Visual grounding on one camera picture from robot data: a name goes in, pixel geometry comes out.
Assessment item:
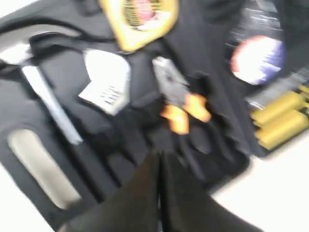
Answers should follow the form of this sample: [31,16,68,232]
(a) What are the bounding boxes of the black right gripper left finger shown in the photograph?
[59,153,160,232]

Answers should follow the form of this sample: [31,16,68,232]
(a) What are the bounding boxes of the yellow screwdriver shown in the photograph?
[251,85,309,127]
[255,110,309,150]

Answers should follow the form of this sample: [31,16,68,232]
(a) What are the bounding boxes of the yellow screwdriver right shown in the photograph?
[255,110,309,150]

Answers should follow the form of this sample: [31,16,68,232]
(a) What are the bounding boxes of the black adjustable wrench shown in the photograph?
[79,48,131,116]

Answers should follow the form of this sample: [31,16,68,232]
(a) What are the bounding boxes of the yellow screwdriver left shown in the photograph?
[251,85,309,127]

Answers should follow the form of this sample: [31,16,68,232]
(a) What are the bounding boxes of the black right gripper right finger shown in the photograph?
[159,153,261,232]

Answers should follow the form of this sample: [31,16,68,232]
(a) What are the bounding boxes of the yellow tape measure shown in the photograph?
[99,0,179,53]

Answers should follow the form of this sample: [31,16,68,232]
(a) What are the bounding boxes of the black plastic tool case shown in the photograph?
[0,0,309,232]

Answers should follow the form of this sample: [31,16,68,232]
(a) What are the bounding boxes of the orange handled pliers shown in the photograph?
[152,57,211,135]

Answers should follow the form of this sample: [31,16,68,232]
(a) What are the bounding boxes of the electrical tape roll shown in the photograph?
[230,35,286,85]

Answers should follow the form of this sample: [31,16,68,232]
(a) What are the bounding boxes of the steel claw hammer black grip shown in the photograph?
[0,14,136,201]

